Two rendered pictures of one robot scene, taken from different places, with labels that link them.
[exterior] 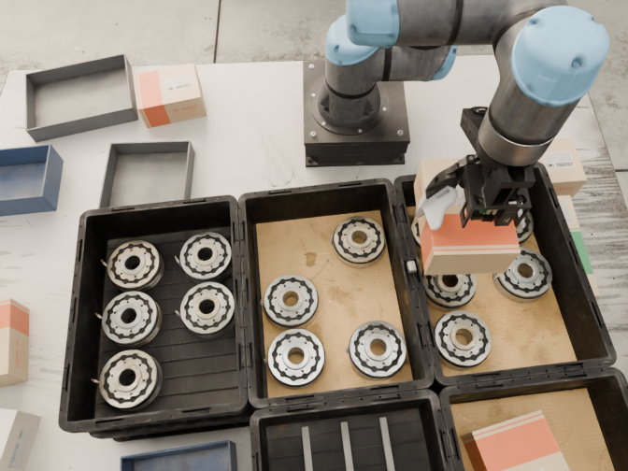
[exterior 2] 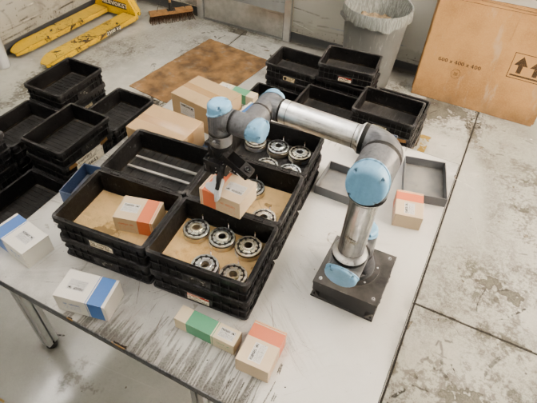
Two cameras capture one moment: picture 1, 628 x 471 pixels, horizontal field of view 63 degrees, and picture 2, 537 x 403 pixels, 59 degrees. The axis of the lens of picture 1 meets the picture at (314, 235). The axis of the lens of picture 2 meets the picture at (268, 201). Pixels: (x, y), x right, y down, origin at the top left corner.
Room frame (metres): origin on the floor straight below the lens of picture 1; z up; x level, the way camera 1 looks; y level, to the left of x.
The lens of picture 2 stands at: (0.95, -1.26, 2.24)
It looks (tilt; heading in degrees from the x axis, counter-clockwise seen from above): 45 degrees down; 113
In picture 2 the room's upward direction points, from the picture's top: 3 degrees clockwise
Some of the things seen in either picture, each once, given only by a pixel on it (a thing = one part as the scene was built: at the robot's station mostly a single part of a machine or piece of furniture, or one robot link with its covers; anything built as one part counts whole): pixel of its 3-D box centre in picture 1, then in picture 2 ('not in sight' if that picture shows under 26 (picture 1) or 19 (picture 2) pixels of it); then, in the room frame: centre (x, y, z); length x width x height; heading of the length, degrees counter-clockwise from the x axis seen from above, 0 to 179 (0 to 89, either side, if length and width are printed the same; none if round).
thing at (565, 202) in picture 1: (564, 249); (208, 329); (0.45, -0.55, 0.73); 0.24 x 0.06 x 0.06; 179
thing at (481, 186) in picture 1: (495, 176); (219, 156); (0.33, -0.23, 1.24); 0.09 x 0.08 x 0.12; 178
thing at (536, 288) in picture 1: (524, 272); (204, 265); (0.35, -0.40, 0.86); 0.10 x 0.10 x 0.01
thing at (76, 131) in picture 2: not in sight; (75, 157); (-0.96, 0.25, 0.37); 0.40 x 0.30 x 0.45; 88
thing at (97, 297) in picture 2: not in sight; (89, 294); (-0.01, -0.63, 0.75); 0.20 x 0.12 x 0.09; 11
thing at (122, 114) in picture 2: not in sight; (121, 129); (-0.95, 0.65, 0.31); 0.40 x 0.30 x 0.34; 88
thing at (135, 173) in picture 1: (146, 192); (348, 185); (0.65, 0.40, 0.73); 0.27 x 0.20 x 0.05; 179
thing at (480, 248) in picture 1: (462, 216); (228, 193); (0.36, -0.23, 1.08); 0.16 x 0.12 x 0.07; 178
